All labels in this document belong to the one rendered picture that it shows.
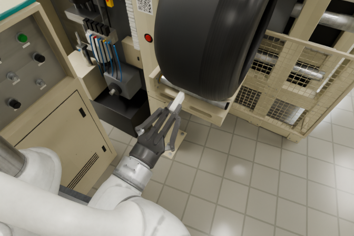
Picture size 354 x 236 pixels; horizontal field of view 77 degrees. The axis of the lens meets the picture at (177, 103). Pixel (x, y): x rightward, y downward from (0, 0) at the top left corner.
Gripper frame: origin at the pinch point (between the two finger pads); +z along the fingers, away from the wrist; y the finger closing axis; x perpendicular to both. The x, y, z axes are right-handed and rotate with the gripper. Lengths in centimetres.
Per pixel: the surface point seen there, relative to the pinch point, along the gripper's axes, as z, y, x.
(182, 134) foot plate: 31, 21, 118
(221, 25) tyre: 18.1, -4.7, -16.9
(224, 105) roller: 20.7, -9.7, 26.1
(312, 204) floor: 27, -85, 119
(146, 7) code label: 32.0, 31.2, -2.0
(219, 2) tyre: 21.7, -2.2, -20.4
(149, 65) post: 28, 34, 30
